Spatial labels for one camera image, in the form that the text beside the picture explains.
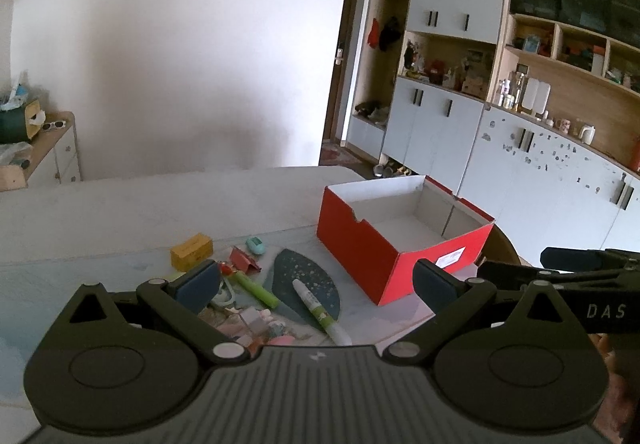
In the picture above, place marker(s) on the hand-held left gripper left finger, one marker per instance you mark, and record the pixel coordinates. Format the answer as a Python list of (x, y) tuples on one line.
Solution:
[(200, 281)]

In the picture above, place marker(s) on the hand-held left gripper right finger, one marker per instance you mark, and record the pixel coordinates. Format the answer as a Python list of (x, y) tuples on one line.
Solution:
[(435, 281)]

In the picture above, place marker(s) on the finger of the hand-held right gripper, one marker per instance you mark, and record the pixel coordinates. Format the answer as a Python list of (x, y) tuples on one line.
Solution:
[(565, 258), (510, 271)]

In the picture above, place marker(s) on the red toy figure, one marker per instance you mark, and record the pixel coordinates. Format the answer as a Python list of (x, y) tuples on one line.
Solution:
[(225, 268)]

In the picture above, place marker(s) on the white tape roll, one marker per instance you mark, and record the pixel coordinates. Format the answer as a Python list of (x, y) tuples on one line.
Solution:
[(227, 296)]

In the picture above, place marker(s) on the small yellow box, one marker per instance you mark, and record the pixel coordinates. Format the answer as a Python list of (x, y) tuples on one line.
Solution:
[(190, 251)]

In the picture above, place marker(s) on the pink binder clip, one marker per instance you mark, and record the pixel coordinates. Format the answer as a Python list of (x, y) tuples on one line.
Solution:
[(245, 261)]

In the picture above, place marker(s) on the green marker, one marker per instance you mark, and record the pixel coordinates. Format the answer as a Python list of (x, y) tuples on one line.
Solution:
[(257, 290)]

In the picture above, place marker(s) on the small teal plastic object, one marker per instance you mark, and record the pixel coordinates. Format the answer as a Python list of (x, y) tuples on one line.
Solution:
[(255, 245)]

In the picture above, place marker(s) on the red cardboard box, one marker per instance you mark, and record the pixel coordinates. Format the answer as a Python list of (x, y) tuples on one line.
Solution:
[(360, 249)]

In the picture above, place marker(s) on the white green glue tube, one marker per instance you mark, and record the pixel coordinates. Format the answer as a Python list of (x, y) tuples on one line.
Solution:
[(320, 311)]

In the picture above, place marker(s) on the clear plastic box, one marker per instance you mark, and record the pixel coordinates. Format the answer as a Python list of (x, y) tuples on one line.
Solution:
[(250, 324)]

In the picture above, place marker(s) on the dark teal leaf coaster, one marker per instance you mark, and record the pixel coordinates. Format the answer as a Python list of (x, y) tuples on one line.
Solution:
[(295, 269)]

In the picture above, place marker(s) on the pink eraser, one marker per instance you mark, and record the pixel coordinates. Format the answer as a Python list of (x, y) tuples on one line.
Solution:
[(281, 342)]

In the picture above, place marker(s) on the printed table mat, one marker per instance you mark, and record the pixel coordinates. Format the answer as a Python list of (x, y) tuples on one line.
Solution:
[(100, 264)]

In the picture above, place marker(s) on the pink shoes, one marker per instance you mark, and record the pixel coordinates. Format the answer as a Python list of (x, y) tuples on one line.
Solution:
[(402, 171)]

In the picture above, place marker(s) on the grey slippers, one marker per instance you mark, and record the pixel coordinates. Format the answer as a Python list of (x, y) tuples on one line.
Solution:
[(382, 170)]

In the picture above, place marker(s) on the white cup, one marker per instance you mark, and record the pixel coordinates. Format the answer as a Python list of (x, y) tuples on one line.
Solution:
[(587, 135)]

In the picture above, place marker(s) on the patterned rug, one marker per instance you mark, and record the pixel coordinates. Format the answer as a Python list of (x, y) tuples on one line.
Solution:
[(342, 154)]

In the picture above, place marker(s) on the white bottles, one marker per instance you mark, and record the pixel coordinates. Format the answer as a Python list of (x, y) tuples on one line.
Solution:
[(536, 96)]

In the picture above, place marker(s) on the shoes in cabinet niche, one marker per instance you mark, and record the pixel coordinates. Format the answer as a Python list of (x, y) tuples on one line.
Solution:
[(371, 113)]

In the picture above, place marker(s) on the white side cabinet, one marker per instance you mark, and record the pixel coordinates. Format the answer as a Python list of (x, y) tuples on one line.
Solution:
[(60, 154)]

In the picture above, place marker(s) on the white sunglasses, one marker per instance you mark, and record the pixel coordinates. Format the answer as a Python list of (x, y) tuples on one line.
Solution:
[(54, 125)]

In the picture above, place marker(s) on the clear plastic bag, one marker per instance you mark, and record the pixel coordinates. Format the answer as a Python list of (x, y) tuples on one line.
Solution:
[(15, 152)]

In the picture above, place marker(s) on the green tissue box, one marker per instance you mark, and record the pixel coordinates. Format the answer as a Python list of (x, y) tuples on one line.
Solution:
[(17, 121)]

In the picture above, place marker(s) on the black hat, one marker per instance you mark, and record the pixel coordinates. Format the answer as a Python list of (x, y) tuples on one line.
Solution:
[(389, 34)]

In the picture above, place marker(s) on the red hat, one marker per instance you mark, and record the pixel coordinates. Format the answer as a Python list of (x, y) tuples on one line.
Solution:
[(373, 34)]

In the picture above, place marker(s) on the brown door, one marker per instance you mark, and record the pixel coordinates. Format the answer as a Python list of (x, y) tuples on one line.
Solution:
[(345, 24)]

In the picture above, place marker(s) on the white wall cabinet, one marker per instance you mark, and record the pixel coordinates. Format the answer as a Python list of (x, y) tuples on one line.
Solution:
[(450, 139)]

